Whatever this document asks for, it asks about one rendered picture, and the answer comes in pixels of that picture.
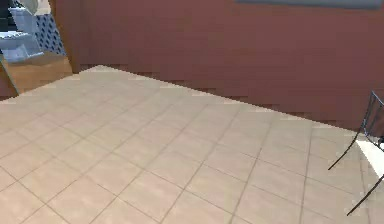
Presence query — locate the grey framed wall picture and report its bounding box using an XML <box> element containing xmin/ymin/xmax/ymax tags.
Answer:
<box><xmin>235</xmin><ymin>0</ymin><xmax>384</xmax><ymax>11</ymax></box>

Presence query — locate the black wire frame chair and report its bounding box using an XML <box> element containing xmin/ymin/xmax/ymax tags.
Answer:
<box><xmin>327</xmin><ymin>89</ymin><xmax>384</xmax><ymax>217</ymax></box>

